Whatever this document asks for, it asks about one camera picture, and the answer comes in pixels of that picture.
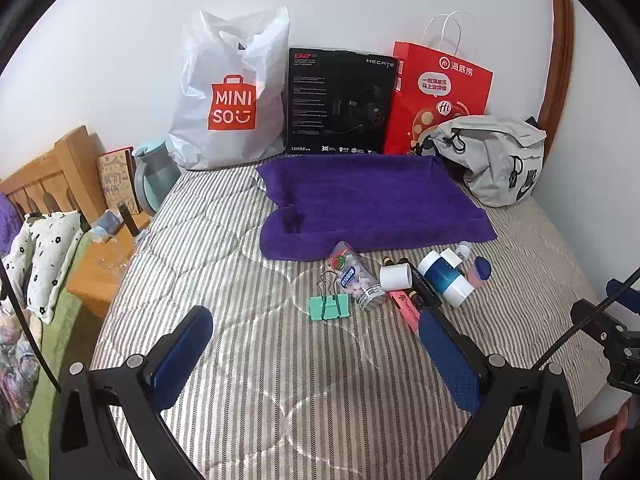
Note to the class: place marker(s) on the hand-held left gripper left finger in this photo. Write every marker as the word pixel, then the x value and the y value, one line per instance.
pixel 182 355

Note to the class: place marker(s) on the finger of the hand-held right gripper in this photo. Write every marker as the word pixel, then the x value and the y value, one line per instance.
pixel 595 320
pixel 625 295

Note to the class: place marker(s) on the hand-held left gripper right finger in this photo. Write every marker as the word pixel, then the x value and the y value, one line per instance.
pixel 450 355

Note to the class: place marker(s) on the pink ear pick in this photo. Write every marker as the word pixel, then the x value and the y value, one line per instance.
pixel 407 310

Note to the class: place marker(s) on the blue and white bottle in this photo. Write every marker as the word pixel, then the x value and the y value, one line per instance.
pixel 442 275

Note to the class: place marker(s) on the pink and blue container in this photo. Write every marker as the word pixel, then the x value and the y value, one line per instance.
pixel 480 275

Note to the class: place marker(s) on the small white bottle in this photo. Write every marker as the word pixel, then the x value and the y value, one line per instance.
pixel 462 249

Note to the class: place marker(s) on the clear candy bottle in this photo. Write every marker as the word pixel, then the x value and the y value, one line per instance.
pixel 352 275

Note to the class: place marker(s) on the green binder clip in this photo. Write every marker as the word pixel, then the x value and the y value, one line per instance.
pixel 330 307

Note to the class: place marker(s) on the person's right hand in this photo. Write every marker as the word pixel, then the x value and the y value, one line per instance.
pixel 627 430

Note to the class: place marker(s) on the small dark vial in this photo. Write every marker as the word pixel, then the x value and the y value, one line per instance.
pixel 417 300
pixel 388 260

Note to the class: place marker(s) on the black tube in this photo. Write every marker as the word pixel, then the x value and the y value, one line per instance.
pixel 422 285

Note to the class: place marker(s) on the small white jar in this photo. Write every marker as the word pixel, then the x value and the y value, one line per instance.
pixel 395 277

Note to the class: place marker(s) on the wooden nightstand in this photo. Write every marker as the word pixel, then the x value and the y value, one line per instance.
pixel 100 265

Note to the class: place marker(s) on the green blanket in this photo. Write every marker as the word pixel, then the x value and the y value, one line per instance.
pixel 55 345

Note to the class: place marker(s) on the black cylinder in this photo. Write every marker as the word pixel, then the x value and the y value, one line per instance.
pixel 128 220

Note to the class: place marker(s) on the blue and white packet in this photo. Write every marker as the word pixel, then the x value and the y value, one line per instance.
pixel 105 225

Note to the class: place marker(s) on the multicoloured patterned cloth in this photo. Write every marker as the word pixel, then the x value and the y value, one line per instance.
pixel 15 360

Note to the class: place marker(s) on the white floral pillow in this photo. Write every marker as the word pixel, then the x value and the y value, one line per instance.
pixel 45 255

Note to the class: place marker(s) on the purple towel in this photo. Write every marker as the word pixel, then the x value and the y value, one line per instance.
pixel 360 200

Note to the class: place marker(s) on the teal kettle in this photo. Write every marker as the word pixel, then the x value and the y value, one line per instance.
pixel 155 175

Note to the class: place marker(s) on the patterned book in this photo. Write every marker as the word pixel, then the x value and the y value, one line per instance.
pixel 117 180

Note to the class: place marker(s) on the purple cloth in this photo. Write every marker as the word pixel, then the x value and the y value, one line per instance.
pixel 7 225

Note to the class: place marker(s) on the light wooden headboard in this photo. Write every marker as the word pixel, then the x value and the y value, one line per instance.
pixel 65 165

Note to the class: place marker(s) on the red paper bag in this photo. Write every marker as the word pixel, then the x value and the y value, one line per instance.
pixel 425 90

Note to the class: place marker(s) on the black cardboard box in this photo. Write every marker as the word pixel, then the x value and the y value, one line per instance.
pixel 340 105

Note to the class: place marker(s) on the white plastic shopping bag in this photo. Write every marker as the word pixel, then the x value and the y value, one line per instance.
pixel 225 60

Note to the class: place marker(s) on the dark wooden bed frame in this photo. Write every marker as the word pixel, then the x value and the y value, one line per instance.
pixel 560 60

